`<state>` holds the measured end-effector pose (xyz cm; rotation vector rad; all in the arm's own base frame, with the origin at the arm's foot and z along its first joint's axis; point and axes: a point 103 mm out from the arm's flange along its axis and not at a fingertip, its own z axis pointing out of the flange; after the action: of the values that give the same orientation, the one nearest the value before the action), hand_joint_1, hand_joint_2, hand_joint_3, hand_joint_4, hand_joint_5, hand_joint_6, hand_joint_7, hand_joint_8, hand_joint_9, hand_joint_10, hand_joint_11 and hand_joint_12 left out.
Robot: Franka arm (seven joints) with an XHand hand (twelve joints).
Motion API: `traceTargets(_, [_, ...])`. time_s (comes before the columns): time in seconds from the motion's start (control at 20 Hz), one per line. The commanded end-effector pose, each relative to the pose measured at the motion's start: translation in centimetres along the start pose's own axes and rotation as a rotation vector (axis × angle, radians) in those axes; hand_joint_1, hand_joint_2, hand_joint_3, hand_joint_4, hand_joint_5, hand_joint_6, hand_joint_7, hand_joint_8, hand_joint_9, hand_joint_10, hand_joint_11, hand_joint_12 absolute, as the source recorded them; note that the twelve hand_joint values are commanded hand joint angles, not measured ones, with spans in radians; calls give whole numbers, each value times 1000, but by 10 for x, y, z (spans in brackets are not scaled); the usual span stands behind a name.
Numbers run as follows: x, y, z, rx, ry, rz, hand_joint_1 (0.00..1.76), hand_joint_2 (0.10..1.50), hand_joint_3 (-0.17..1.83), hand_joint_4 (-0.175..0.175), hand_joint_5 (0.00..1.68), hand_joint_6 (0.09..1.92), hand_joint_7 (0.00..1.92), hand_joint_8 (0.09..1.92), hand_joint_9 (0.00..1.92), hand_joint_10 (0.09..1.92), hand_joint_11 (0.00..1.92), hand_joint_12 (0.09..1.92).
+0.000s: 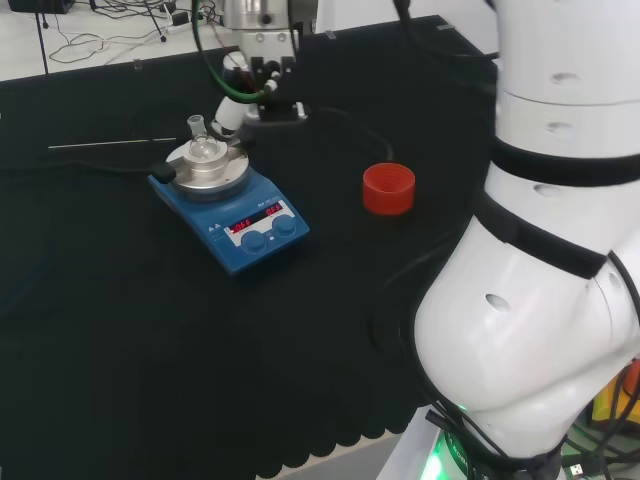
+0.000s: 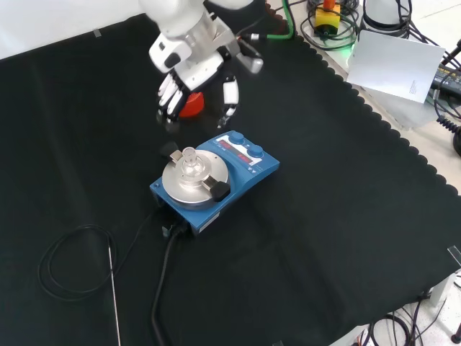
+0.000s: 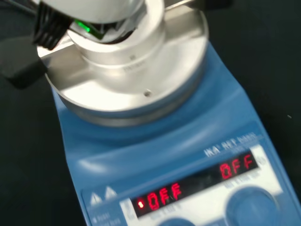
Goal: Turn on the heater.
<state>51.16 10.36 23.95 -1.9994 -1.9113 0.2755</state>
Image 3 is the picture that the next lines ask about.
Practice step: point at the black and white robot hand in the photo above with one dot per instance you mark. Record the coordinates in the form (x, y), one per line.
(94, 9)

